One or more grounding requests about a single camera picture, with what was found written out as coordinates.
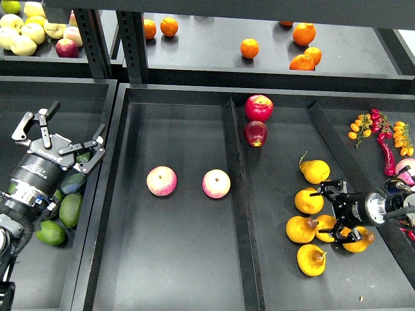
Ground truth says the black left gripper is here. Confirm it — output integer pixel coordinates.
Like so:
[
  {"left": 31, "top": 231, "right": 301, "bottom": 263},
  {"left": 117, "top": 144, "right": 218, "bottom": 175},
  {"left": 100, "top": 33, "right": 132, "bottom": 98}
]
[{"left": 6, "top": 100, "right": 105, "bottom": 213}]

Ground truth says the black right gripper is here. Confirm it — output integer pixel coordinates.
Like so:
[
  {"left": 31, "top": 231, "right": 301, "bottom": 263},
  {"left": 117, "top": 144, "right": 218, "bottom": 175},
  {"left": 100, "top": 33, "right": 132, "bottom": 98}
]
[{"left": 310, "top": 179, "right": 386, "bottom": 244}]

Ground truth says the yellow pear with brown top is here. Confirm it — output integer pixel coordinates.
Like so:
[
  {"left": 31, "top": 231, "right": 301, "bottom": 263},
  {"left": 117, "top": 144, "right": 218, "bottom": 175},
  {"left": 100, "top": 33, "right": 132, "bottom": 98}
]
[{"left": 285, "top": 216, "right": 319, "bottom": 244}]

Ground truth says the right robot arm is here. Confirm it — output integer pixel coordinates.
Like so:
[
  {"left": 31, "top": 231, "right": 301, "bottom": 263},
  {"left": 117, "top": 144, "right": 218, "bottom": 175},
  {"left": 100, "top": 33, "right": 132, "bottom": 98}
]
[{"left": 313, "top": 178, "right": 414, "bottom": 244}]

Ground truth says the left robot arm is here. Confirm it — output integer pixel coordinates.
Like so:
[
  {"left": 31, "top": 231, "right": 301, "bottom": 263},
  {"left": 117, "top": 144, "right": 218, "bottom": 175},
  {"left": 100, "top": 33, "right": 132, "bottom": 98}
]
[{"left": 1, "top": 101, "right": 105, "bottom": 310}]

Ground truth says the dark green avocado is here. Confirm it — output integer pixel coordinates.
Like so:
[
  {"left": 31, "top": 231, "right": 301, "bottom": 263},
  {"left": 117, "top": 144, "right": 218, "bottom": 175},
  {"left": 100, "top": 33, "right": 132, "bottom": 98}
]
[{"left": 76, "top": 152, "right": 91, "bottom": 163}]

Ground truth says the yellow pear right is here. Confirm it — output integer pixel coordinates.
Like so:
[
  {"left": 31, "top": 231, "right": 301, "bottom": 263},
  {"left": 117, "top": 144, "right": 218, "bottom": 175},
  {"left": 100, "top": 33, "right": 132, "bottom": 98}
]
[{"left": 342, "top": 226, "right": 375, "bottom": 253}]

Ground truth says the yellow pear upper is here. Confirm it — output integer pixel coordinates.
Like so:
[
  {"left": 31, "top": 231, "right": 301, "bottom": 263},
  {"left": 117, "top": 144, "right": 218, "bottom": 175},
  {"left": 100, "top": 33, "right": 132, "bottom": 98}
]
[{"left": 298, "top": 152, "right": 331, "bottom": 185}]

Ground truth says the red chili pepper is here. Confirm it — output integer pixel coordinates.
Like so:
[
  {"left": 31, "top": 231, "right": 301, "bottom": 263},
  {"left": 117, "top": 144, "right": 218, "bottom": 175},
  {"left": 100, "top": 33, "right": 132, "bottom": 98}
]
[{"left": 377, "top": 132, "right": 396, "bottom": 176}]

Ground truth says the pink apple far right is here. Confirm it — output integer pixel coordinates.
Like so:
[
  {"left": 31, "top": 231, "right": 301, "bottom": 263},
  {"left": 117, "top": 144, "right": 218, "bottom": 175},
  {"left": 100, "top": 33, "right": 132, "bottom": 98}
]
[{"left": 395, "top": 158, "right": 415, "bottom": 186}]

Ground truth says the pink apple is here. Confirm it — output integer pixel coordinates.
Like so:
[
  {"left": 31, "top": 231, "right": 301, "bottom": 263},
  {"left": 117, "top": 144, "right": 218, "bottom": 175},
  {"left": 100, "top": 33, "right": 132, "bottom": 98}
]
[
  {"left": 202, "top": 169, "right": 231, "bottom": 199},
  {"left": 146, "top": 166, "right": 177, "bottom": 196},
  {"left": 395, "top": 158, "right": 415, "bottom": 186}
]

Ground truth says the yellow tomato cluster left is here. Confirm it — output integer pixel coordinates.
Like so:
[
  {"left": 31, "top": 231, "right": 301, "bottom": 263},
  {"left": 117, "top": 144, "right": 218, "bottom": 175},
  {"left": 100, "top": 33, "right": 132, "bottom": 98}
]
[{"left": 348, "top": 113, "right": 372, "bottom": 149}]

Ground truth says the black centre divider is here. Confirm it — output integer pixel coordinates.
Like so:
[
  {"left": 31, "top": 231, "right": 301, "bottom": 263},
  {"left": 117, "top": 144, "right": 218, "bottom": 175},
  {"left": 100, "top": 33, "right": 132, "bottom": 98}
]
[{"left": 222, "top": 99, "right": 265, "bottom": 310}]

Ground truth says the red cherry tomato cluster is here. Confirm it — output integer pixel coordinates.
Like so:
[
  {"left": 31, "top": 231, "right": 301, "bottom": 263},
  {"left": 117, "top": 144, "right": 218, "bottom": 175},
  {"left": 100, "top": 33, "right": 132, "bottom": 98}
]
[{"left": 370, "top": 108, "right": 393, "bottom": 139}]

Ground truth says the orange cherry tomato cluster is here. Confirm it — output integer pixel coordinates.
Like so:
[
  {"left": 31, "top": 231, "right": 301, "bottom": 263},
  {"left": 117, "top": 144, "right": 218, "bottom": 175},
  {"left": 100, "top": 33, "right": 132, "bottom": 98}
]
[{"left": 393, "top": 121, "right": 414, "bottom": 157}]

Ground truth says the red apple on shelf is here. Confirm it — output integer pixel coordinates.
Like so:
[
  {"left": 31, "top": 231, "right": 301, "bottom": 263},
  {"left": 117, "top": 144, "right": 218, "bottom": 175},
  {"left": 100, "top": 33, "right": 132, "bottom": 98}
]
[{"left": 55, "top": 38, "right": 79, "bottom": 58}]

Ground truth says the pale yellow apple front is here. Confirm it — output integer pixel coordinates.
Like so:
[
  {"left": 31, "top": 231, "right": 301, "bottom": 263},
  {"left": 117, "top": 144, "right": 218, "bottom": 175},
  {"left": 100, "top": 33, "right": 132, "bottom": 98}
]
[{"left": 10, "top": 35, "right": 37, "bottom": 56}]

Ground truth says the pink apple left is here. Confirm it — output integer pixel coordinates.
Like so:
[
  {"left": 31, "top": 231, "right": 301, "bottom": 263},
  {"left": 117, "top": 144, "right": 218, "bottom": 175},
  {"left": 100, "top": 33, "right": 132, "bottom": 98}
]
[{"left": 146, "top": 166, "right": 177, "bottom": 196}]

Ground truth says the dark red apple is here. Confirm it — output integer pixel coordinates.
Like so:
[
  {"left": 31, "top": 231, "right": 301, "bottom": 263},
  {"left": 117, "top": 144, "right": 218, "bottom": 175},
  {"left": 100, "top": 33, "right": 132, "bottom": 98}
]
[{"left": 243, "top": 121, "right": 268, "bottom": 148}]

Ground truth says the bright red apple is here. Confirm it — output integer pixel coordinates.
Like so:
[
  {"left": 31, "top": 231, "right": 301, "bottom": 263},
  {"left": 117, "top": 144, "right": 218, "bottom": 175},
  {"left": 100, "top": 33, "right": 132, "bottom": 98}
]
[{"left": 244, "top": 95, "right": 274, "bottom": 122}]

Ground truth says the orange front right shelf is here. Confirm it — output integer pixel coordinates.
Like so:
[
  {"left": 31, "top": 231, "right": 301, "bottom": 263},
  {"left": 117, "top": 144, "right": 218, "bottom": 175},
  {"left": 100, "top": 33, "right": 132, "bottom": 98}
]
[{"left": 289, "top": 54, "right": 315, "bottom": 71}]

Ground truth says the orange shelf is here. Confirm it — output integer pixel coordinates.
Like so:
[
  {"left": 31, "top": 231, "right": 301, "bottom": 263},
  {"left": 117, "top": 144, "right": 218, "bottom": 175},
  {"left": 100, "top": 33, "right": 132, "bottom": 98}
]
[
  {"left": 292, "top": 23, "right": 316, "bottom": 46},
  {"left": 289, "top": 54, "right": 315, "bottom": 71},
  {"left": 240, "top": 38, "right": 259, "bottom": 59},
  {"left": 160, "top": 17, "right": 178, "bottom": 37}
]

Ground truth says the orange behind front right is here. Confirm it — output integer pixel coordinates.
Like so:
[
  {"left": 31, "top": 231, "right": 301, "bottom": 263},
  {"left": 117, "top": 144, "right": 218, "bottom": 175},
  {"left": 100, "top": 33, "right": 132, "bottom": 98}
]
[{"left": 304, "top": 47, "right": 322, "bottom": 66}]

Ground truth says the orange left shelf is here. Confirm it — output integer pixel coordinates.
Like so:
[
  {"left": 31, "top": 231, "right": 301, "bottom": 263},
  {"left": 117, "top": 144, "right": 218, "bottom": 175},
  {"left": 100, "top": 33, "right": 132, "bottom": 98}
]
[{"left": 160, "top": 17, "right": 178, "bottom": 37}]

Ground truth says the orange top right shelf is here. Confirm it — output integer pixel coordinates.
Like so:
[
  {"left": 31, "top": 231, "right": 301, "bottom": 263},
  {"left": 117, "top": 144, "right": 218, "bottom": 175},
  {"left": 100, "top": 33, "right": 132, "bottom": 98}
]
[{"left": 292, "top": 23, "right": 316, "bottom": 46}]

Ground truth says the orange centre shelf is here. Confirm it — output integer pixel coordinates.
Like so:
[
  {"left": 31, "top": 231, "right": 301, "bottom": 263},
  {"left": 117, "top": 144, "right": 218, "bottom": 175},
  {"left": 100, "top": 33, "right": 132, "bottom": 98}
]
[{"left": 240, "top": 38, "right": 259, "bottom": 59}]

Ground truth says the black shelf post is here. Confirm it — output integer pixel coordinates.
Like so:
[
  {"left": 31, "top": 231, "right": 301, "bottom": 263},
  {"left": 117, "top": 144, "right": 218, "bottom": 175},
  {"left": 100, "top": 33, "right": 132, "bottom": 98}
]
[{"left": 116, "top": 11, "right": 150, "bottom": 84}]

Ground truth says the orange beside post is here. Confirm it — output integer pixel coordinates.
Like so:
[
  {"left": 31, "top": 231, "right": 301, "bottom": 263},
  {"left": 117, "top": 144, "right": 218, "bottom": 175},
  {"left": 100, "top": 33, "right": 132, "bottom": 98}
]
[{"left": 143, "top": 19, "right": 157, "bottom": 40}]

